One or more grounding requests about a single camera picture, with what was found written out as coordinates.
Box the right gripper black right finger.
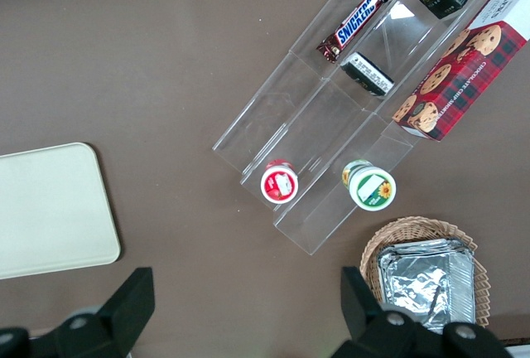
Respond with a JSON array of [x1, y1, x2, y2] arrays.
[[335, 265, 447, 358]]

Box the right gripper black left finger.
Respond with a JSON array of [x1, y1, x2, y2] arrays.
[[31, 266, 156, 358]]

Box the aluminium foil tray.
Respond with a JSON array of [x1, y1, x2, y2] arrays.
[[384, 237, 476, 328], [375, 241, 456, 334]]

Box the light wicker basket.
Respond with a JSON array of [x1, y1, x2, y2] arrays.
[[359, 215, 490, 330]]

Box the cream plastic tray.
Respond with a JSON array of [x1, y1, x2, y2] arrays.
[[0, 142, 122, 280]]

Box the green lid sunflower jar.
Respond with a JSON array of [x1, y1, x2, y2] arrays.
[[341, 159, 398, 212]]

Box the red lid small jar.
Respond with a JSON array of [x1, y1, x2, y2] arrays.
[[260, 158, 300, 203]]

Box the clear acrylic stepped display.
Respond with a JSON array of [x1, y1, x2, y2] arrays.
[[211, 0, 523, 256]]

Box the black box with white label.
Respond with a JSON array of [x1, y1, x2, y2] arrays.
[[340, 51, 395, 97]]

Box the red tartan cookie box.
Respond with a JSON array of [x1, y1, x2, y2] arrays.
[[391, 0, 530, 143]]

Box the Snickers chocolate bar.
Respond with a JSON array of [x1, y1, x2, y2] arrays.
[[316, 0, 390, 64]]

